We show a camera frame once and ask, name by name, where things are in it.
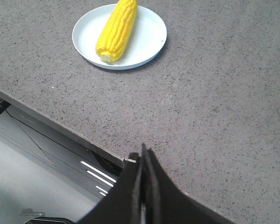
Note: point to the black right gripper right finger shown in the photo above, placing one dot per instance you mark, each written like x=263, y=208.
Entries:
x=165, y=203

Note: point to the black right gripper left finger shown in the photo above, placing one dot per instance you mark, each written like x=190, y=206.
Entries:
x=122, y=205

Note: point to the light blue round plate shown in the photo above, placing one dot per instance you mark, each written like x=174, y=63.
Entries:
x=147, y=38

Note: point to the yellow corn cob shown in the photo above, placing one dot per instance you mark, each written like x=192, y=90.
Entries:
x=115, y=35

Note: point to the black device under table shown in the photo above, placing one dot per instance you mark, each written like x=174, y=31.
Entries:
x=49, y=220

